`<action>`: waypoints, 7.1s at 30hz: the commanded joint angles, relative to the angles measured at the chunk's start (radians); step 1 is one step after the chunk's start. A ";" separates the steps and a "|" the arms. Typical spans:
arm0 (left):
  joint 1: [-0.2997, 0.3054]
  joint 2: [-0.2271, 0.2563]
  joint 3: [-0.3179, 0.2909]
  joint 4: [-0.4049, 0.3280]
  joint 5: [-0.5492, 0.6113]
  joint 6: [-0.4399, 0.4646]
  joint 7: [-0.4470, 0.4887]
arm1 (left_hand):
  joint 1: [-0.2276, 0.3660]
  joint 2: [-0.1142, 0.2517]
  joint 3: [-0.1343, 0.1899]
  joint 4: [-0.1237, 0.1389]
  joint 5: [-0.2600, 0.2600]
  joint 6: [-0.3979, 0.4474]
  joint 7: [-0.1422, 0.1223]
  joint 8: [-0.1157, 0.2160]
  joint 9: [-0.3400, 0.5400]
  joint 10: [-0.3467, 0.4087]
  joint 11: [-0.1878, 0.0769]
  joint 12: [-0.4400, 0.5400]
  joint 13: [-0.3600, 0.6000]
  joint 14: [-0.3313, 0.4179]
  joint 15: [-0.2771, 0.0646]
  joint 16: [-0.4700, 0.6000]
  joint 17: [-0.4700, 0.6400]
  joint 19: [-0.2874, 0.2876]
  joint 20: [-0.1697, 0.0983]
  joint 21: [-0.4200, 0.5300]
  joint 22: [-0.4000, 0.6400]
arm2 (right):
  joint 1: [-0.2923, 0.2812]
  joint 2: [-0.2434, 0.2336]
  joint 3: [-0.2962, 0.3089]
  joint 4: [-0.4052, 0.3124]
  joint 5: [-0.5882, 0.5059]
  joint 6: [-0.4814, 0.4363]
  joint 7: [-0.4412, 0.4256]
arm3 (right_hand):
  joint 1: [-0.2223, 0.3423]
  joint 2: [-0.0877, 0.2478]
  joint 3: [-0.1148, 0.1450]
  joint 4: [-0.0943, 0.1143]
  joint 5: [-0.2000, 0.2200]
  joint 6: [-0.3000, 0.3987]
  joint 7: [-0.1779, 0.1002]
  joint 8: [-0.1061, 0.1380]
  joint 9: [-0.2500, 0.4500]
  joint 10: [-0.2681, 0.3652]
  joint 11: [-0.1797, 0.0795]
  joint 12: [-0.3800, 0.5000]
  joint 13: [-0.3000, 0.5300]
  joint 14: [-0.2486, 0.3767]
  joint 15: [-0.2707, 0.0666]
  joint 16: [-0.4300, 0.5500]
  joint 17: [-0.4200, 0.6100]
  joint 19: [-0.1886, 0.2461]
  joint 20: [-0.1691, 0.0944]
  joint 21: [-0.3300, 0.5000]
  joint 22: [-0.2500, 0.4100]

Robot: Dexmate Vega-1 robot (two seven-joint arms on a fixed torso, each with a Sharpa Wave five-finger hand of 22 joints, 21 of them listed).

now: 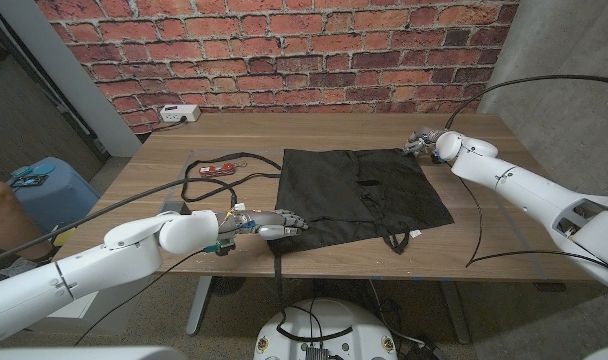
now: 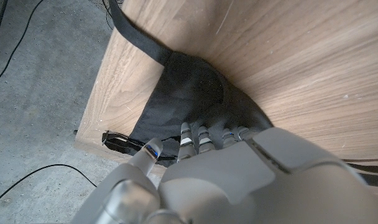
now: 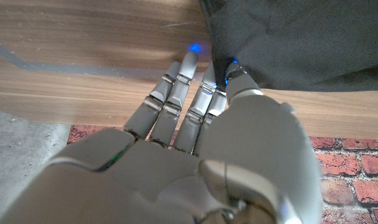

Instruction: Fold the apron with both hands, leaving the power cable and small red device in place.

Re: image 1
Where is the black power strip cord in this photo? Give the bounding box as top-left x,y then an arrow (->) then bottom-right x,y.
151,117 -> 188,132

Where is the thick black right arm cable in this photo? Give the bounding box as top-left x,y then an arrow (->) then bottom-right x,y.
443,74 -> 608,131

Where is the black base cable loop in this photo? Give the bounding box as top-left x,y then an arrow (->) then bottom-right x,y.
274,304 -> 354,344

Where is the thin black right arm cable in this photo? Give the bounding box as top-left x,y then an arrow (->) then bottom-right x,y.
456,174 -> 608,271

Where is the white power strip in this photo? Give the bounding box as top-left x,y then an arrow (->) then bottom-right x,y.
159,103 -> 202,123

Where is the person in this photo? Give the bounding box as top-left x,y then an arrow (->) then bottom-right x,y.
0,174 -> 45,254

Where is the grey metal table leg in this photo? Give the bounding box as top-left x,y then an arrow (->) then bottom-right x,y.
185,275 -> 215,336
438,279 -> 473,345

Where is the teal black object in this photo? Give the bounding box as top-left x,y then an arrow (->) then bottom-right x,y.
8,162 -> 55,189

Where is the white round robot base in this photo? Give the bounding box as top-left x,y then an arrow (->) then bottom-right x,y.
253,298 -> 399,360

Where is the yellow round object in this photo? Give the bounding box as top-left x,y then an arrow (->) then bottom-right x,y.
51,227 -> 78,247

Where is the red brick print backdrop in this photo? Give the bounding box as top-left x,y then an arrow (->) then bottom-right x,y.
33,0 -> 520,135

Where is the metal door rail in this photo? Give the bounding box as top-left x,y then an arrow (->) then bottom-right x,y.
0,9 -> 110,161

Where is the small red pocket device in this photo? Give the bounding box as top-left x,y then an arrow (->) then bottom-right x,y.
198,160 -> 249,179

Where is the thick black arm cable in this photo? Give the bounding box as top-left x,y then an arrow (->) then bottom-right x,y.
0,178 -> 238,266
443,74 -> 608,131

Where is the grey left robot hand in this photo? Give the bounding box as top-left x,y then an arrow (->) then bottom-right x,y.
216,208 -> 309,242

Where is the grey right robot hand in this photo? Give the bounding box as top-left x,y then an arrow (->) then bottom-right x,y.
402,125 -> 443,157

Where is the black plug box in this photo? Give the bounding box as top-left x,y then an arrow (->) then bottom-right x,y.
401,339 -> 448,360

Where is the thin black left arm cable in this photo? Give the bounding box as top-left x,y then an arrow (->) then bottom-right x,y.
73,249 -> 208,347

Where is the black flat power cable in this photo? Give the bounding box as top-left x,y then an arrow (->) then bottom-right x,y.
180,151 -> 284,205

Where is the grey black sneaker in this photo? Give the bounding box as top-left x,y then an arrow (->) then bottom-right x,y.
0,255 -> 50,277

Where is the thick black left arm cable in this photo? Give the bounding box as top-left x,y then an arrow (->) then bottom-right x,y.
0,178 -> 238,266

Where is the black fabric tote bag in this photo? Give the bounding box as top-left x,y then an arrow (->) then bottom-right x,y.
266,147 -> 455,301

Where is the black round fan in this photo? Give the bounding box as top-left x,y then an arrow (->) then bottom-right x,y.
211,276 -> 248,297

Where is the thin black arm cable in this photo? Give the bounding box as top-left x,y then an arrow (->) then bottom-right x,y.
73,249 -> 208,347
456,174 -> 608,271

